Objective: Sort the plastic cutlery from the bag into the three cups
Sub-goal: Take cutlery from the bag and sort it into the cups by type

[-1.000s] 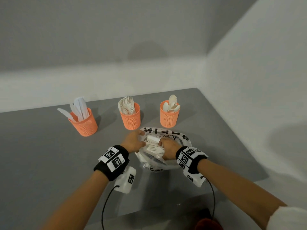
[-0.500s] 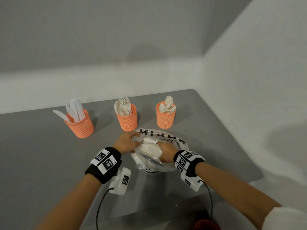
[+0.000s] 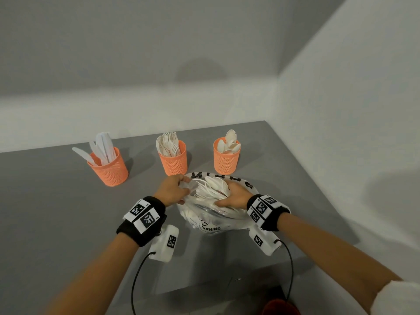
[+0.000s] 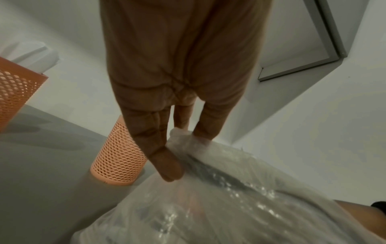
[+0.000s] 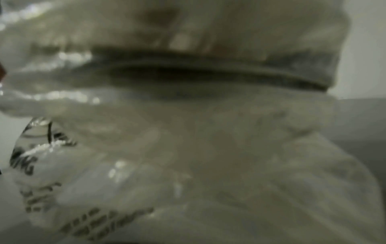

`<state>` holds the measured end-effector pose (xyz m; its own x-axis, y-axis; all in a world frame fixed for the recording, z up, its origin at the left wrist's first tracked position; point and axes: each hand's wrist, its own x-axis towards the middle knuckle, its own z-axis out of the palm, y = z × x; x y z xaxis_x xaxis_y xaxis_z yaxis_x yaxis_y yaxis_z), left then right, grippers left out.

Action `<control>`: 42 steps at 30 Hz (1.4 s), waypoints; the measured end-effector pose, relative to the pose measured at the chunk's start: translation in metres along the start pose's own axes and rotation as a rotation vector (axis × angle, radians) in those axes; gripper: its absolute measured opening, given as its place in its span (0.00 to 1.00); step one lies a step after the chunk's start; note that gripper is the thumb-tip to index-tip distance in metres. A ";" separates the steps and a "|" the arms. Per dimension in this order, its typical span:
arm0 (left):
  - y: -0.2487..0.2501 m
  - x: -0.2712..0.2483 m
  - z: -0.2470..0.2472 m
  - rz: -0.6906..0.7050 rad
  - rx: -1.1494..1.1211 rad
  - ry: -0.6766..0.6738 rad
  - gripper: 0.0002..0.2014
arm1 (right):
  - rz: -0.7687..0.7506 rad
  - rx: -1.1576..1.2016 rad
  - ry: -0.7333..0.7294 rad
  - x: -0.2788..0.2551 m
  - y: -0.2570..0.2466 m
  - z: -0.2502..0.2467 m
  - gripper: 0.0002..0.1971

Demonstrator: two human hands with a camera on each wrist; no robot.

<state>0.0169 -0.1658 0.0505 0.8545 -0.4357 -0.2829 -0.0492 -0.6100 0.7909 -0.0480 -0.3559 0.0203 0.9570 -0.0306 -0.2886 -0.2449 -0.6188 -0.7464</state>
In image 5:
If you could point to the clear plastic bag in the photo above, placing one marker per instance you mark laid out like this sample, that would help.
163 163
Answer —
193 143

